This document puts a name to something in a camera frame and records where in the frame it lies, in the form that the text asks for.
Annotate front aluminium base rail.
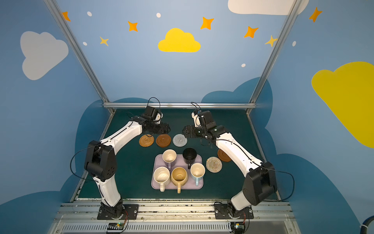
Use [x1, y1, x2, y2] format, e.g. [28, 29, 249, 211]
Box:
[48, 199, 301, 234]

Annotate black mug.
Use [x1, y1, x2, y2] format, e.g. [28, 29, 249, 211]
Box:
[182, 147, 197, 169]

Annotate grey woven coaster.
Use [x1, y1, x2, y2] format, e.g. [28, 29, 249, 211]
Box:
[172, 134, 188, 147]

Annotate yellow mug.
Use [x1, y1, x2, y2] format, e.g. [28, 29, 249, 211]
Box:
[170, 167, 189, 194]

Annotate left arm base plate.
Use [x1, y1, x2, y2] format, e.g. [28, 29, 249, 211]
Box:
[97, 203, 139, 220]

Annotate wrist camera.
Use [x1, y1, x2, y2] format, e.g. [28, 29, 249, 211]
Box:
[191, 110, 217, 129]
[143, 106, 163, 122]

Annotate lilac serving tray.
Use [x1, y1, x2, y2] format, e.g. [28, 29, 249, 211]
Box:
[151, 153, 204, 190]

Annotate left aluminium frame post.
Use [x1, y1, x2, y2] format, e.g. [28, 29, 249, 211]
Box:
[44, 0, 110, 103]

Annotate beige woven coaster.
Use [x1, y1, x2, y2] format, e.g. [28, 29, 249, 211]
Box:
[206, 157, 223, 173]

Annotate light blue mug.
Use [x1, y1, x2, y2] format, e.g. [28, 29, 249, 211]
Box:
[190, 163, 206, 186]

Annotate circuit board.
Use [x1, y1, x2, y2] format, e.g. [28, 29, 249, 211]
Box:
[230, 222, 245, 234]
[106, 222, 125, 234]

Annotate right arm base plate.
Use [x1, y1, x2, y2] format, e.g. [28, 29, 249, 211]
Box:
[213, 202, 254, 219]

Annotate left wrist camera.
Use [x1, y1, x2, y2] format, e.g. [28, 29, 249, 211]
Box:
[143, 106, 163, 122]

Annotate aluminium frame post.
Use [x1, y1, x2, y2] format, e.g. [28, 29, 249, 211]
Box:
[44, 0, 110, 103]
[246, 0, 303, 118]

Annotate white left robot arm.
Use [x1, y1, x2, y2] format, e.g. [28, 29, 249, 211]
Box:
[84, 114, 170, 220]

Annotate left circuit board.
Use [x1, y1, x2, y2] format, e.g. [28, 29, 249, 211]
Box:
[106, 222, 125, 234]

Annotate horizontal aluminium frame rail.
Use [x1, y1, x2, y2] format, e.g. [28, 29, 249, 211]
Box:
[103, 102, 256, 109]

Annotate right aluminium frame post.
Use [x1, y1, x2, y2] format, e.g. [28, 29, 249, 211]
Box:
[246, 0, 303, 118]

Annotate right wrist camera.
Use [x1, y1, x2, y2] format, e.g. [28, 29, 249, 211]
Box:
[191, 110, 217, 129]

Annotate right circuit board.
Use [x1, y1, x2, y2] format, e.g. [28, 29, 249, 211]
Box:
[230, 222, 245, 234]

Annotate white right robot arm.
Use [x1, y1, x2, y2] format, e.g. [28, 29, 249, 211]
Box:
[182, 125, 277, 212]

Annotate tan woven coaster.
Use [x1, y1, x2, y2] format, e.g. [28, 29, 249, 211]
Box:
[139, 134, 154, 147]

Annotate purple mug cream inside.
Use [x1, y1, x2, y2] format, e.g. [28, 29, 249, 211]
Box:
[162, 149, 177, 170]

